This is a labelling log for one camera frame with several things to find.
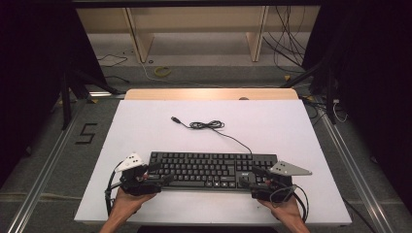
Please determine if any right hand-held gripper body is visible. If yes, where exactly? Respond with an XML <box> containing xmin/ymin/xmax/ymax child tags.
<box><xmin>250</xmin><ymin>160</ymin><xmax>313</xmax><ymax>204</ymax></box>

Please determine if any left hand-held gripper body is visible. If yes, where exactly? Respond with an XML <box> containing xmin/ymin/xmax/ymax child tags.
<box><xmin>114</xmin><ymin>152</ymin><xmax>162</xmax><ymax>196</ymax></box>

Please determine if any black keyboard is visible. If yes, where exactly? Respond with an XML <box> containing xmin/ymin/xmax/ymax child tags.
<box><xmin>147</xmin><ymin>150</ymin><xmax>280</xmax><ymax>192</ymax></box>

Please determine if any person's left hand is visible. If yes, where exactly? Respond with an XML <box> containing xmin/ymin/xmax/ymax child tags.
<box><xmin>111</xmin><ymin>188</ymin><xmax>157</xmax><ymax>216</ymax></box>

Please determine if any person's right hand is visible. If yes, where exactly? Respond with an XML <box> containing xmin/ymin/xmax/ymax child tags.
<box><xmin>257</xmin><ymin>195</ymin><xmax>304</xmax><ymax>224</ymax></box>

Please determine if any white board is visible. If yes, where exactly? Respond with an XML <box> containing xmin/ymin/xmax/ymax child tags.
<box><xmin>73</xmin><ymin>99</ymin><xmax>353</xmax><ymax>226</ymax></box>

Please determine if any black metal stand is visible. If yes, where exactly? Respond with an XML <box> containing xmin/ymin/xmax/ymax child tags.
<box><xmin>280</xmin><ymin>57</ymin><xmax>338</xmax><ymax>126</ymax></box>
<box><xmin>59</xmin><ymin>69</ymin><xmax>121</xmax><ymax>131</ymax></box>

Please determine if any yellow tape roll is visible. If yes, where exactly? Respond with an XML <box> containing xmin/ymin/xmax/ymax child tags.
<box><xmin>154</xmin><ymin>66</ymin><xmax>172</xmax><ymax>78</ymax></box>

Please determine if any black curtain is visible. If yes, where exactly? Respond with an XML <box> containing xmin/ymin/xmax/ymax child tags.
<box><xmin>0</xmin><ymin>0</ymin><xmax>108</xmax><ymax>190</ymax></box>
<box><xmin>300</xmin><ymin>0</ymin><xmax>412</xmax><ymax>215</ymax></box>

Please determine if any left hand-held gripper cable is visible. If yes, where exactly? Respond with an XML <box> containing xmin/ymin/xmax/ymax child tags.
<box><xmin>104</xmin><ymin>161</ymin><xmax>123</xmax><ymax>216</ymax></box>

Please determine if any black keyboard cable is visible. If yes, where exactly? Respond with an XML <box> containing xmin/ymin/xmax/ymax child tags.
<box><xmin>170</xmin><ymin>116</ymin><xmax>254</xmax><ymax>155</ymax></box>

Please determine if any aluminium floor rail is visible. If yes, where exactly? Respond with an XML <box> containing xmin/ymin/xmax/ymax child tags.
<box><xmin>6</xmin><ymin>96</ymin><xmax>86</xmax><ymax>233</ymax></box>
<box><xmin>315</xmin><ymin>106</ymin><xmax>395</xmax><ymax>233</ymax></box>

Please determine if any tangle of floor cables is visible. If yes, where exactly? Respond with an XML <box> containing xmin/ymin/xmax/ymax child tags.
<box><xmin>300</xmin><ymin>95</ymin><xmax>350</xmax><ymax>128</ymax></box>

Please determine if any white floor cable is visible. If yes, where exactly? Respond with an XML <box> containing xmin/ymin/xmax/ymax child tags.
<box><xmin>139</xmin><ymin>61</ymin><xmax>283</xmax><ymax>89</ymax></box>

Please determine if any thin black floor cable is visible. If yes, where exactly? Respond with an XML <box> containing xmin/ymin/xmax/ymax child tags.
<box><xmin>96</xmin><ymin>53</ymin><xmax>129</xmax><ymax>68</ymax></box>

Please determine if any bundle of black cables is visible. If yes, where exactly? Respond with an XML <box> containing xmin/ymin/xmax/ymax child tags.
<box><xmin>261</xmin><ymin>5</ymin><xmax>307</xmax><ymax>74</ymax></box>

